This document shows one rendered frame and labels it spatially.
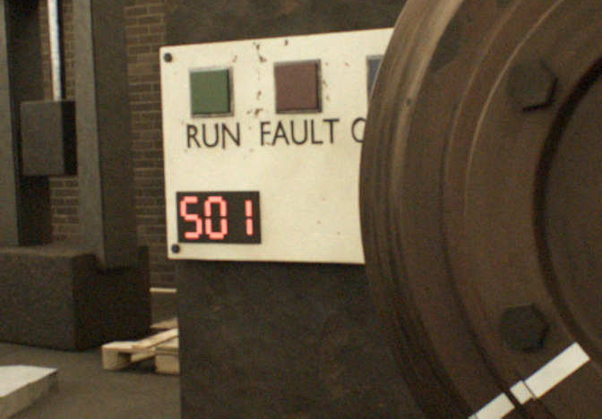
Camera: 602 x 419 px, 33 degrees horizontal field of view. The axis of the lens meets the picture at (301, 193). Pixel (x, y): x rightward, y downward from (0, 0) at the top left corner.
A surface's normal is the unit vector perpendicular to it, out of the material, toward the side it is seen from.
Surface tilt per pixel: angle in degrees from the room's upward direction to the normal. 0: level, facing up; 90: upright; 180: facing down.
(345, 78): 90
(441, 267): 90
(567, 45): 90
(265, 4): 90
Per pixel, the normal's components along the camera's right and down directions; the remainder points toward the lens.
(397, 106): -0.44, 0.06
